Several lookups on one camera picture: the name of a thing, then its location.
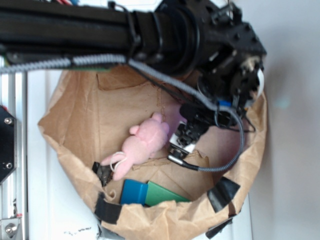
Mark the small wrist camera board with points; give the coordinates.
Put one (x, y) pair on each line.
(182, 143)

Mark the aluminium frame rail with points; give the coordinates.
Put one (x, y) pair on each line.
(13, 192)

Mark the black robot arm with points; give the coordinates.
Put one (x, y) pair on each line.
(176, 38)

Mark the black mounting plate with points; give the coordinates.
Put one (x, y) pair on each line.
(7, 144)

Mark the white plastic tray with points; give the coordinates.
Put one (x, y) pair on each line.
(55, 210)

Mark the brown paper bag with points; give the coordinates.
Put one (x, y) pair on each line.
(89, 118)

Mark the blue block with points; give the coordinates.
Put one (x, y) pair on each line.
(134, 192)

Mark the green block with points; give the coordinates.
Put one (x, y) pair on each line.
(157, 194)

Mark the pink plush toy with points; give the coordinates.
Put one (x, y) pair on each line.
(145, 140)

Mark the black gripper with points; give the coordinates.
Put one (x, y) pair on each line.
(229, 79)

